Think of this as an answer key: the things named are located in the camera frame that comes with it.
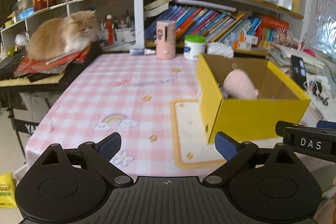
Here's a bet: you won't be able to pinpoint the yellow plastic bag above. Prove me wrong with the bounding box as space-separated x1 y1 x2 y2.
0 172 17 208

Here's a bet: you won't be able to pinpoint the person's right hand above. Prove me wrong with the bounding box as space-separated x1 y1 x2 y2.
313 178 336 224

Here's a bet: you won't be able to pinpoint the white bookshelf frame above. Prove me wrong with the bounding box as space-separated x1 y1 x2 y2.
1 0 304 53

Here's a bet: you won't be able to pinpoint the pink checkered tablecloth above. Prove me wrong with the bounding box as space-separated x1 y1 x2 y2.
14 53 336 183

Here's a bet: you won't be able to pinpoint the small spray bottle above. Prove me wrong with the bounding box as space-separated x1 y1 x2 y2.
129 48 156 56

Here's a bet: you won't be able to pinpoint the white jar green lid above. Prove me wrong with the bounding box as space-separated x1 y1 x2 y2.
183 35 206 61

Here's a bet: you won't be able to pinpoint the red foil papers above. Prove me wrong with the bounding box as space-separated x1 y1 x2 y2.
14 43 93 77

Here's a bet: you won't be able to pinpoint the keyboard stand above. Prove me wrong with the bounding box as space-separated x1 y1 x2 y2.
6 93 39 158

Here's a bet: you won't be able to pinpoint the cream yellow-bordered desk mat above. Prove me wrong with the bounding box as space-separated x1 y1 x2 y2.
170 98 283 170

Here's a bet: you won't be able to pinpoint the black smartphone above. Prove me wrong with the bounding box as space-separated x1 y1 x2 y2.
290 55 307 90

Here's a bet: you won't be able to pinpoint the row of colourful books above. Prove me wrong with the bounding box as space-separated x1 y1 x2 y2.
144 5 289 43

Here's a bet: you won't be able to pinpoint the stack of papers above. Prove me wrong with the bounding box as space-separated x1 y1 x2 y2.
266 44 325 75

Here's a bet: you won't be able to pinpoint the white pen holder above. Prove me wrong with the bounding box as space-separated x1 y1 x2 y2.
99 26 135 44

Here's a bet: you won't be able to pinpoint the black Yamaha keyboard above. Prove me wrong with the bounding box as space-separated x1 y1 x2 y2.
1 42 101 94

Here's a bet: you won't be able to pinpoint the orange white cat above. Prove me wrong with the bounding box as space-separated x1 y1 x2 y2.
27 10 99 61

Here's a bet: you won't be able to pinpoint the yellow cardboard box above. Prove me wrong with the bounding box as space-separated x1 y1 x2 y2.
197 54 310 144

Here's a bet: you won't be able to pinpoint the pink cylindrical humidifier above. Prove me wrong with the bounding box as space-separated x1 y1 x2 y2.
155 20 176 60

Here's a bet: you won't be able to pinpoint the pink plush toy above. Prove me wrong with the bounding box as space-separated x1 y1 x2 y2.
222 63 259 100

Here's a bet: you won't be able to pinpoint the white quilted purse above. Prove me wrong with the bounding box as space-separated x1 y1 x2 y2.
207 43 234 59

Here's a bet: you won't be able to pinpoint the grey toy car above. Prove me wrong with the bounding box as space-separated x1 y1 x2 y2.
220 86 230 99

